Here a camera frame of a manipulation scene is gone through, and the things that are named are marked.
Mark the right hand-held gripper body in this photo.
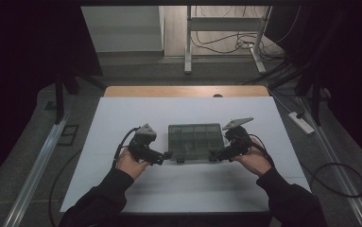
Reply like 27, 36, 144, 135
215, 116, 255, 163

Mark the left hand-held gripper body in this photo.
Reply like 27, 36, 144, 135
127, 123, 165, 166

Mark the grey transparent compartment storage box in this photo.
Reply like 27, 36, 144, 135
167, 123, 227, 165

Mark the person's left hand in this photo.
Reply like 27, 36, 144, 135
115, 147, 152, 181

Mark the person's right hand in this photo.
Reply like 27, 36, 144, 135
231, 145, 273, 178

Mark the white table cover board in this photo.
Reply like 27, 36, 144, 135
60, 96, 312, 214

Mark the white power strip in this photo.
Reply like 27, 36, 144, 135
287, 111, 316, 135

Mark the black floor socket plate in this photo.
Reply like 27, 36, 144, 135
57, 124, 80, 147

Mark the black metal stand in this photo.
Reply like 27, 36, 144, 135
267, 60, 324, 127
54, 70, 107, 125

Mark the dark curtain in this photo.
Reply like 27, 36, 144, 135
263, 0, 362, 173
0, 0, 104, 194

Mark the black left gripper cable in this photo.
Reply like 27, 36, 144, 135
47, 126, 143, 227

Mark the aluminium floor rail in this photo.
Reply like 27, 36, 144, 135
296, 96, 362, 227
3, 113, 71, 227

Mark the tangle of floor cables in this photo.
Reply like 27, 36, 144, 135
190, 6, 300, 61

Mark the white metal desk frame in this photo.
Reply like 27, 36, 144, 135
183, 5, 273, 76

